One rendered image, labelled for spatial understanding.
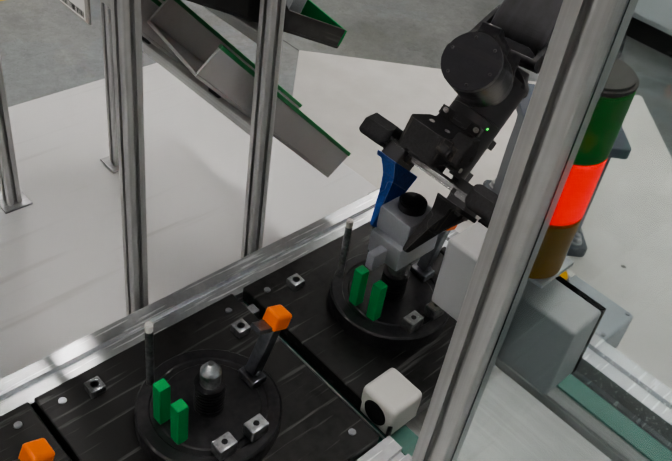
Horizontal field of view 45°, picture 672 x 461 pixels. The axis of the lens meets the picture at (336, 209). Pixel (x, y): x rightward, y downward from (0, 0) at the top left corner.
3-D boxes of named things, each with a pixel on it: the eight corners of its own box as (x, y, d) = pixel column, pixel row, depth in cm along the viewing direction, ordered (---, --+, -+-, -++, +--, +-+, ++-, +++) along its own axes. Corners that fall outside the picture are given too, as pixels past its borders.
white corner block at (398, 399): (386, 388, 87) (393, 364, 84) (417, 416, 85) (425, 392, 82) (355, 410, 84) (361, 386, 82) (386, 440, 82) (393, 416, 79)
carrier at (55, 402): (231, 304, 93) (236, 223, 85) (377, 447, 81) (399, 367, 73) (33, 411, 79) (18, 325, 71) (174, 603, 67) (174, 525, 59)
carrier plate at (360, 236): (384, 222, 108) (386, 210, 107) (526, 332, 96) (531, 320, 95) (241, 299, 94) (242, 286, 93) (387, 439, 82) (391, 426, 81)
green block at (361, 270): (355, 296, 91) (362, 264, 88) (363, 302, 91) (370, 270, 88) (348, 300, 91) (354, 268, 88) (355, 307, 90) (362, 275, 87)
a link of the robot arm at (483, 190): (421, 84, 91) (399, 63, 85) (557, 170, 81) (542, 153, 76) (378, 144, 91) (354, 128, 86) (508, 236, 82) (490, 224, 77)
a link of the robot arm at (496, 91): (505, 11, 86) (482, -37, 75) (575, 41, 82) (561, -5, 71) (452, 106, 86) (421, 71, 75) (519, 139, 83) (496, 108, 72)
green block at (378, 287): (373, 310, 90) (380, 279, 87) (380, 317, 89) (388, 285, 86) (365, 315, 89) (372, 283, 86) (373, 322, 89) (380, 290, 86)
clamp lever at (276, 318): (253, 363, 81) (280, 302, 79) (265, 375, 80) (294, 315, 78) (227, 370, 79) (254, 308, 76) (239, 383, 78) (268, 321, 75)
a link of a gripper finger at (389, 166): (398, 163, 90) (376, 148, 84) (422, 180, 88) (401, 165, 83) (362, 214, 90) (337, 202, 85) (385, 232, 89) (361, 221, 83)
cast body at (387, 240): (406, 227, 91) (418, 178, 87) (434, 249, 89) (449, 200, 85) (353, 256, 86) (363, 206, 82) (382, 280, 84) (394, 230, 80)
